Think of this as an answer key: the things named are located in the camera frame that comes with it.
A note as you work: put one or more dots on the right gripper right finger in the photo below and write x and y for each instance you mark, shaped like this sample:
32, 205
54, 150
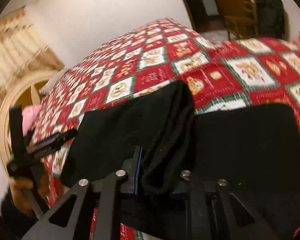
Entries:
230, 204

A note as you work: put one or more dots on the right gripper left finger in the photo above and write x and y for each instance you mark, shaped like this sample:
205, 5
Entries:
90, 209

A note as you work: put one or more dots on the black pants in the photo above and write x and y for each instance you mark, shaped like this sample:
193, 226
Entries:
256, 148

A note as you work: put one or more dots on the left hand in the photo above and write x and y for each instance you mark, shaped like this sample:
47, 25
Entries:
19, 184

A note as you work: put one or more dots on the cream wooden headboard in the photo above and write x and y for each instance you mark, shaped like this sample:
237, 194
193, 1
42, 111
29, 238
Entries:
25, 92

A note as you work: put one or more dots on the pink pillow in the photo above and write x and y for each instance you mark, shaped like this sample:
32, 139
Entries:
30, 114

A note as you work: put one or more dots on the grey striped pillow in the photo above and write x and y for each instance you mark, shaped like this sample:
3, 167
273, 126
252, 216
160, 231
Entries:
50, 84

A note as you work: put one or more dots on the beige curtain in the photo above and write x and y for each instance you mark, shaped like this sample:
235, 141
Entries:
22, 51

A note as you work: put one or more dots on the red patchwork bedspread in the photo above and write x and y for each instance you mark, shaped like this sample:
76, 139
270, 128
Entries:
221, 77

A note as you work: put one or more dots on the wooden chair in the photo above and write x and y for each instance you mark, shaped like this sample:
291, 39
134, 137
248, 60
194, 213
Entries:
243, 27

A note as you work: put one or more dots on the black backpack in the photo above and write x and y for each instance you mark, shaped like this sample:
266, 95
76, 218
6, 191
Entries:
271, 18

